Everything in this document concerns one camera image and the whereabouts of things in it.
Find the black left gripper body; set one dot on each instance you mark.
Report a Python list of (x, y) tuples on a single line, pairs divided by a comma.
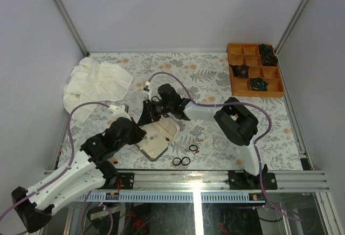
[(135, 137)]

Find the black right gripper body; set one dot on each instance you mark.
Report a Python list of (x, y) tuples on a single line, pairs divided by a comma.
[(159, 109)]

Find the cream and navy jewelry box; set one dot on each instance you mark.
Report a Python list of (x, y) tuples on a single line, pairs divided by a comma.
[(165, 127)]

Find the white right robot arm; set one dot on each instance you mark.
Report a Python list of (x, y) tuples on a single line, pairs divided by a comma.
[(238, 124)]

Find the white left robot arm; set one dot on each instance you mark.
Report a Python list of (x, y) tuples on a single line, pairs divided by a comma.
[(88, 169)]

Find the floral table mat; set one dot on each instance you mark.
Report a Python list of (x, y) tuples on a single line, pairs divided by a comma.
[(206, 77)]

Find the white crumpled cloth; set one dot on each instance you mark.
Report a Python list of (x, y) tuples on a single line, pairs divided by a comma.
[(93, 81)]

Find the dark fabric flower orange dots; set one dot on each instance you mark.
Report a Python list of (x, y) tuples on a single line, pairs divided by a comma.
[(240, 71)]

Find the orange divided tray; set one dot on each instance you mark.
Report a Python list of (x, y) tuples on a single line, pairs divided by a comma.
[(249, 55)]

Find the dark green fabric flower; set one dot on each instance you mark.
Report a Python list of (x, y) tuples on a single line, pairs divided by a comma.
[(258, 84)]

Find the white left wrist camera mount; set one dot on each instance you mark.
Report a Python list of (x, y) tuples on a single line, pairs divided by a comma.
[(120, 111)]

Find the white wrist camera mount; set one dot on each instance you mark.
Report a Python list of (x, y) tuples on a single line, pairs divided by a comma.
[(120, 111), (147, 90)]

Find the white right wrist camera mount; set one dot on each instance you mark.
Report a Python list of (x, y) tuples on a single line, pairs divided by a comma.
[(147, 90)]

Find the aluminium rail frame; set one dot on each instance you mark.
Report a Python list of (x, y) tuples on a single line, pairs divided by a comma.
[(210, 186)]

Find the silver wire bangle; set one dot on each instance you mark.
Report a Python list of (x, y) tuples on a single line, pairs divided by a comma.
[(220, 144)]

